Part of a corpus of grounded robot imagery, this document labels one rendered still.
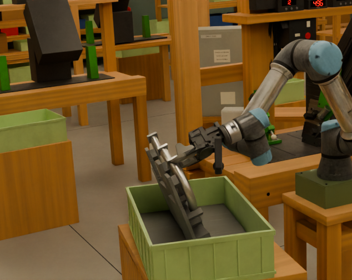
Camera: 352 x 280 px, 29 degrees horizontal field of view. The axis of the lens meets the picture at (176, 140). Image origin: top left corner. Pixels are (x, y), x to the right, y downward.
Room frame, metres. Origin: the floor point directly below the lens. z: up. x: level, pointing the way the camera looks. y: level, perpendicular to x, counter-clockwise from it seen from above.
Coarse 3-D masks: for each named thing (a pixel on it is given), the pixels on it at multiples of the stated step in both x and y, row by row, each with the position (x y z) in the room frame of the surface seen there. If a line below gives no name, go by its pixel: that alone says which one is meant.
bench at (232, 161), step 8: (288, 128) 3.72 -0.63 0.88; (296, 128) 3.71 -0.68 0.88; (224, 152) 3.31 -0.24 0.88; (232, 152) 3.30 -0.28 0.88; (208, 160) 3.19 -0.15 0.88; (224, 160) 3.18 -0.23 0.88; (232, 160) 3.17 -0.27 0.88; (240, 160) 3.16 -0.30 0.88; (248, 160) 3.15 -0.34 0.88; (184, 168) 3.42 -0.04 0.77; (192, 168) 3.42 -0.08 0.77; (200, 168) 3.43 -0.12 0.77; (208, 168) 3.35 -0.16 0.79; (224, 168) 3.04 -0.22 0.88; (232, 168) 3.03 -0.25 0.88; (240, 168) 3.03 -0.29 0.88; (192, 176) 3.37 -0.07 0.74; (200, 176) 3.39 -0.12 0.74; (216, 176) 3.27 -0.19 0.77; (232, 176) 2.96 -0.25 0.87; (264, 208) 2.85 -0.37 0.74; (264, 216) 2.85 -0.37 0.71
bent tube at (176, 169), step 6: (174, 156) 2.17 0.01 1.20; (168, 162) 2.16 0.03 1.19; (174, 168) 2.15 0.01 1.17; (180, 168) 2.16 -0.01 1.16; (180, 174) 2.14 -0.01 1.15; (180, 180) 2.12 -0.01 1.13; (186, 180) 2.13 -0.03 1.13; (186, 186) 2.11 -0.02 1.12; (186, 192) 2.11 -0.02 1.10; (192, 192) 2.12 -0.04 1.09; (186, 198) 2.12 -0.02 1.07; (192, 198) 2.11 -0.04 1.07; (192, 204) 2.12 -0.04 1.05; (192, 210) 2.15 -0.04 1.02
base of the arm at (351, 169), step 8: (320, 160) 2.66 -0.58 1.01; (328, 160) 2.62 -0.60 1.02; (336, 160) 2.60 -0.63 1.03; (344, 160) 2.60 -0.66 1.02; (320, 168) 2.64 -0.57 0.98; (328, 168) 2.61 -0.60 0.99; (336, 168) 2.59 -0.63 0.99; (344, 168) 2.59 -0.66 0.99; (320, 176) 2.63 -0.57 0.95; (328, 176) 2.60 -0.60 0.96; (336, 176) 2.58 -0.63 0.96; (344, 176) 2.58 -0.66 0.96
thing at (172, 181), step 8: (168, 176) 2.12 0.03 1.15; (168, 184) 2.14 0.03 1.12; (176, 184) 2.11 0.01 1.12; (176, 192) 2.11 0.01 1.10; (176, 200) 2.11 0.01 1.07; (176, 208) 2.19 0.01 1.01; (184, 216) 2.11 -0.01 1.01; (184, 224) 2.16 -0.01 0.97; (200, 224) 2.25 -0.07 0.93; (184, 232) 2.23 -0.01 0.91; (192, 232) 2.12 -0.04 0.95; (200, 232) 2.19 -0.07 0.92; (208, 232) 2.17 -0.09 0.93
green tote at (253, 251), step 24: (144, 192) 2.62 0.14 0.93; (216, 192) 2.67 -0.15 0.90; (240, 192) 2.47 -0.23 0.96; (240, 216) 2.44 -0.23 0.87; (144, 240) 2.14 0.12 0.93; (192, 240) 2.04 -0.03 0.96; (216, 240) 2.05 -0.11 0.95; (240, 240) 2.07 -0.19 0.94; (264, 240) 2.08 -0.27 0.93; (144, 264) 2.19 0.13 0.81; (168, 264) 2.02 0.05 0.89; (192, 264) 2.04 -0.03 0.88; (216, 264) 2.05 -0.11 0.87; (240, 264) 2.06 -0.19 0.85; (264, 264) 2.08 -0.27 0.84
